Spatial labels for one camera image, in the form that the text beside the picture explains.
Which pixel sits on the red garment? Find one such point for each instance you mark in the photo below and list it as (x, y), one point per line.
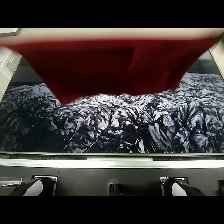
(100, 66)

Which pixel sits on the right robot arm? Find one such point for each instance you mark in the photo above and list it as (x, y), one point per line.
(168, 187)

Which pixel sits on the silver frame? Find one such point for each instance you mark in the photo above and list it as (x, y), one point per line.
(100, 163)

